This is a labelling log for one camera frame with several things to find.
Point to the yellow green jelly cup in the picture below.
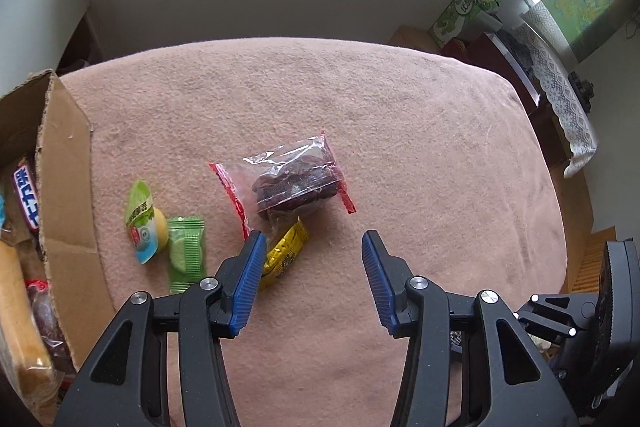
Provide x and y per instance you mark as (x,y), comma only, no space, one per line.
(146,225)

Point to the yellow candy packet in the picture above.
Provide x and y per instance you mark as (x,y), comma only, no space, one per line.
(282,255)

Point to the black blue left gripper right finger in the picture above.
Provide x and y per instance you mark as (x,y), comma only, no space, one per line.
(505,380)

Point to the large dark dates bag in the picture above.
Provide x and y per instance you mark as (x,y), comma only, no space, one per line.
(271,190)

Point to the pink table cloth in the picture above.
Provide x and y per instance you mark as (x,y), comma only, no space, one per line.
(343,137)

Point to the green tissue box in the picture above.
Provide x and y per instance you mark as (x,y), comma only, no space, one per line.
(466,20)

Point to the white lace cloth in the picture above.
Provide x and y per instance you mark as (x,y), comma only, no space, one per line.
(572,117)

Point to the small red dates bag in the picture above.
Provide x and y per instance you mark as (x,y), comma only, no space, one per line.
(47,323)

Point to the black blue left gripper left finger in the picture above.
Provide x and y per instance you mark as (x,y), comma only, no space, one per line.
(124,380)

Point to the brown cardboard box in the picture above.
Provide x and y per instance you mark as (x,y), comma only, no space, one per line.
(40,120)

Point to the packaged sliced bread cake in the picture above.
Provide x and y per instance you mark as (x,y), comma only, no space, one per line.
(28,357)

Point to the green candy packet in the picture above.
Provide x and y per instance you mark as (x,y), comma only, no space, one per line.
(186,252)

